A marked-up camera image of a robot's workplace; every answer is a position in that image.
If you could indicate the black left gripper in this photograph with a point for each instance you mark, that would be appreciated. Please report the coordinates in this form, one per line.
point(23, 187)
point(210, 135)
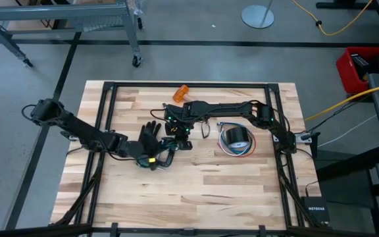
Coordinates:
point(133, 149)

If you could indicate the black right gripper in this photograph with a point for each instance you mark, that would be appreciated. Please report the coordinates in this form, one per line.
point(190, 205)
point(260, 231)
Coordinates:
point(179, 120)

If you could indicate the black-rimmed safety glasses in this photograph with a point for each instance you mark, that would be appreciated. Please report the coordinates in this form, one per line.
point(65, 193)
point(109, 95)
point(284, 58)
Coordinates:
point(202, 130)

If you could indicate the wooden dowel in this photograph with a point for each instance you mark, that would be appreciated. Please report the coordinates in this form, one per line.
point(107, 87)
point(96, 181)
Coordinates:
point(180, 93)

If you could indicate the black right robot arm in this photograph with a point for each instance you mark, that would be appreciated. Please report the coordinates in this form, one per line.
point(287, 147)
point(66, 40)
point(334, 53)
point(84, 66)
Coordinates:
point(229, 108)

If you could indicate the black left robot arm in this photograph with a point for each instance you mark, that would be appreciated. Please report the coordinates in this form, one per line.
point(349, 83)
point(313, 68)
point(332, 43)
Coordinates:
point(77, 130)

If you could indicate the black C-clamp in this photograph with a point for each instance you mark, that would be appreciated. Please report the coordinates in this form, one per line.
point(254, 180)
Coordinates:
point(173, 158)

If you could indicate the grey black green-cuffed work glove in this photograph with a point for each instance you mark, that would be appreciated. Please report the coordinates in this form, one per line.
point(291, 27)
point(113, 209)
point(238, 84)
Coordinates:
point(150, 135)

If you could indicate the silver mounting plate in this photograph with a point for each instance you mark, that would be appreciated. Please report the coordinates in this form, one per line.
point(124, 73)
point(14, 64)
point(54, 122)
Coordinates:
point(299, 137)
point(67, 135)

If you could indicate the round grey stand base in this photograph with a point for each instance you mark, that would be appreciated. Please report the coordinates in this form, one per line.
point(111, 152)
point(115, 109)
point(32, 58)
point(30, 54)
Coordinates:
point(255, 18)

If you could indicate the red plastic bin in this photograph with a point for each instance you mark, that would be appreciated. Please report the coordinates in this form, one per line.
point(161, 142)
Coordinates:
point(345, 70)

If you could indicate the grey metal cart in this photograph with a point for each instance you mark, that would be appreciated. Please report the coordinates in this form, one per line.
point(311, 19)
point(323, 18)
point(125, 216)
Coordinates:
point(54, 11)

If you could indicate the black metal stand legs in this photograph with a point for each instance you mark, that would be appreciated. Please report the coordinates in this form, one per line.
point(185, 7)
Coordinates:
point(341, 5)

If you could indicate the black duct tape roll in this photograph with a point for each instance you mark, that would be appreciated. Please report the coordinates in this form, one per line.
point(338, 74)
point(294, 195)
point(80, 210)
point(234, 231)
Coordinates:
point(237, 135)

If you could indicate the black Netgear network switch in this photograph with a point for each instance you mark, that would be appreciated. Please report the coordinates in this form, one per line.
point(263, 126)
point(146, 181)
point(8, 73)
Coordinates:
point(316, 209)

